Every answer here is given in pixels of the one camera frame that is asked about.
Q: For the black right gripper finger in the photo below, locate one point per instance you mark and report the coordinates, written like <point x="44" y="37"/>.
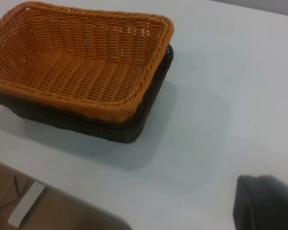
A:
<point x="266" y="206"/>

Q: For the orange wicker basket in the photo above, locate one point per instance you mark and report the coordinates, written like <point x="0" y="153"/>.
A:
<point x="74" y="72"/>

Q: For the black wicker basket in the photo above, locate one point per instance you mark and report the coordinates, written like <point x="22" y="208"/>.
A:
<point x="98" y="129"/>

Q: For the white power strip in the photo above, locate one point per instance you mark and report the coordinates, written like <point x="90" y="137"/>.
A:
<point x="26" y="203"/>

